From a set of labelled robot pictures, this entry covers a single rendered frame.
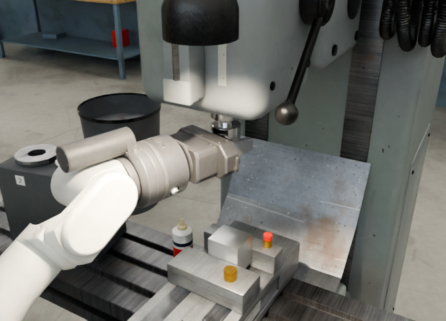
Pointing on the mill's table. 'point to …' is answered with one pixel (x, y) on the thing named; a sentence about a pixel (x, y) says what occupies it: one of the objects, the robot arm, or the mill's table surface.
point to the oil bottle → (182, 237)
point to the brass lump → (229, 273)
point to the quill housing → (234, 52)
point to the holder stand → (34, 190)
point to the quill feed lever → (328, 0)
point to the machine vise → (268, 281)
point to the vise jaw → (213, 279)
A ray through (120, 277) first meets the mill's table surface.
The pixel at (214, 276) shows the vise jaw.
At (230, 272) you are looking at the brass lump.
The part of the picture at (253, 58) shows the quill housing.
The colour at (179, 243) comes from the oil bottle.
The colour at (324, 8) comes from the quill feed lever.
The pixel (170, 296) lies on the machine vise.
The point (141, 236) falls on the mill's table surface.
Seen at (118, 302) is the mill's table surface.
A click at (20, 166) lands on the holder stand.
